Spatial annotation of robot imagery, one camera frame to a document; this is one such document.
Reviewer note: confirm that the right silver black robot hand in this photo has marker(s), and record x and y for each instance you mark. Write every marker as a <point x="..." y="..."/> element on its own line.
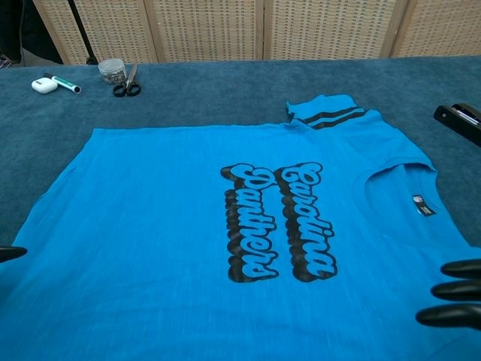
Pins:
<point x="458" y="316"/>

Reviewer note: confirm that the white earbuds case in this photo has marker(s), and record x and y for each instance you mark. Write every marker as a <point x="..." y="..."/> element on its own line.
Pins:
<point x="44" y="85"/>

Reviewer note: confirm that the black tripod stand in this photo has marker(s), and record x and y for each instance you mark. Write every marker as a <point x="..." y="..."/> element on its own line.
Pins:
<point x="82" y="30"/>

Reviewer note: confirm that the black stapler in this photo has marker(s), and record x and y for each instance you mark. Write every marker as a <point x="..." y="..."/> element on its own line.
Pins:
<point x="458" y="120"/>

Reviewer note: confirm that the person in dark trousers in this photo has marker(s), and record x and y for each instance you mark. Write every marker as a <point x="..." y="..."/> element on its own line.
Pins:
<point x="22" y="30"/>

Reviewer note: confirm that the dark blue table mat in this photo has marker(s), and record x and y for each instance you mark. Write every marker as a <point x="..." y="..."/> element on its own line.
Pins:
<point x="225" y="90"/>

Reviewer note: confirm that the clear jar of clips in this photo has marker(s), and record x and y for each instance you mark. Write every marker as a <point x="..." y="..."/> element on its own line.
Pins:
<point x="111" y="73"/>

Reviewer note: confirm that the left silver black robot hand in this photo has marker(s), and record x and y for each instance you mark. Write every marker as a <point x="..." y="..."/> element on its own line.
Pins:
<point x="11" y="253"/>

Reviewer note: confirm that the green white marker pen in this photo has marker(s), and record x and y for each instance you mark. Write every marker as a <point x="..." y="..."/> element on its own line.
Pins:
<point x="64" y="82"/>

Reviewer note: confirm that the woven wooden folding screen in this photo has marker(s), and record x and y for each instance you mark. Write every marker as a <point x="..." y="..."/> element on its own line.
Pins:
<point x="210" y="30"/>

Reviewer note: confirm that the blue Carolina Panthers T-shirt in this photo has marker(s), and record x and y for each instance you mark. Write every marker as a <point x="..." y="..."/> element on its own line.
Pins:
<point x="150" y="225"/>

